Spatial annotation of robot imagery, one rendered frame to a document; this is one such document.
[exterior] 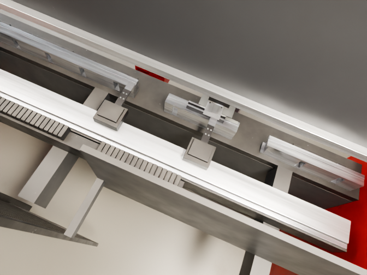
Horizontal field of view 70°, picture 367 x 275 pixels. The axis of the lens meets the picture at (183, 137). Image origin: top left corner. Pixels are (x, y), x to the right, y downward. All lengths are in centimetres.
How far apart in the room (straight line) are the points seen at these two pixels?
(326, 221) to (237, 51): 92
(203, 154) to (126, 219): 112
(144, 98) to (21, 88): 59
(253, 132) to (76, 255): 148
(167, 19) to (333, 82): 41
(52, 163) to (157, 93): 63
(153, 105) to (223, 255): 128
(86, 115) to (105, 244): 111
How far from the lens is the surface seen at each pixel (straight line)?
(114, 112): 122
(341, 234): 138
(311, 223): 131
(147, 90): 147
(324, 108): 76
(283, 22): 60
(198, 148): 116
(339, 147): 85
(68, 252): 216
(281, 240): 84
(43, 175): 134
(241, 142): 141
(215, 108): 131
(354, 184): 153
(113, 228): 211
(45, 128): 124
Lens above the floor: 209
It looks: 64 degrees down
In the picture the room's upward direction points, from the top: 17 degrees clockwise
